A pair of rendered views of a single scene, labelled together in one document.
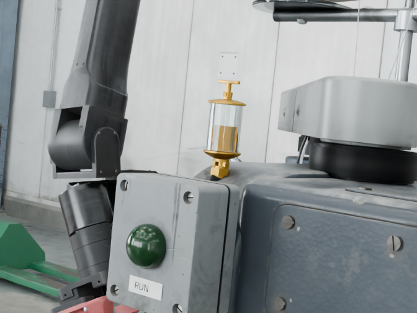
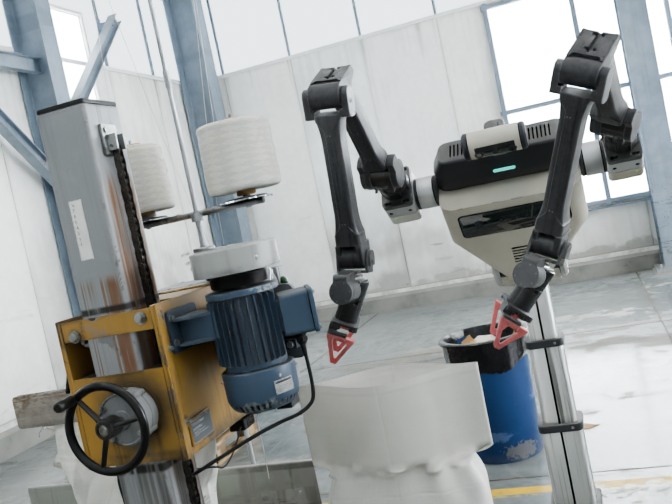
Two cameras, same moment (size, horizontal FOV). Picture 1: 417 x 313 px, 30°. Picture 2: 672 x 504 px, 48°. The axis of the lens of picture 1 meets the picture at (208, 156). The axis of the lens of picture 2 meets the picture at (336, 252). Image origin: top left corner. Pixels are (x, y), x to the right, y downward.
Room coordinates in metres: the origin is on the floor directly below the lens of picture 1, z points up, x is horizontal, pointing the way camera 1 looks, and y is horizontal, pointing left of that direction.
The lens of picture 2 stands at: (2.56, -0.52, 1.44)
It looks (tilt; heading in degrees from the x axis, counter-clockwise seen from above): 3 degrees down; 160
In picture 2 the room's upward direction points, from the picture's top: 12 degrees counter-clockwise
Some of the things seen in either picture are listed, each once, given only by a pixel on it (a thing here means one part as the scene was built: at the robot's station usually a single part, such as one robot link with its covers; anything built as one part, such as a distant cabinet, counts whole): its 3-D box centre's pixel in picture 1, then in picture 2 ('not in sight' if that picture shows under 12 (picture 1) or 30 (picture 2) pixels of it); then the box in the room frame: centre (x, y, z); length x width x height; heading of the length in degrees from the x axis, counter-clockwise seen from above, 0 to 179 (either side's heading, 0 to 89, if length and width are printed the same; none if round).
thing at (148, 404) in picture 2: not in sight; (127, 415); (1.02, -0.45, 1.14); 0.11 x 0.06 x 0.11; 51
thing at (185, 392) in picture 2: not in sight; (162, 369); (0.86, -0.35, 1.18); 0.34 x 0.25 x 0.31; 141
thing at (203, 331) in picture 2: not in sight; (202, 324); (1.01, -0.27, 1.27); 0.12 x 0.09 x 0.09; 141
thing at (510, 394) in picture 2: not in sight; (494, 392); (-0.98, 1.50, 0.32); 0.51 x 0.48 x 0.65; 141
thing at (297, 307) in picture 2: not in sight; (298, 316); (1.06, -0.08, 1.25); 0.10 x 0.08 x 0.12; 166
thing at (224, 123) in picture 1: (224, 127); not in sight; (0.59, -0.01, 1.37); 0.03 x 0.02 x 0.03; 51
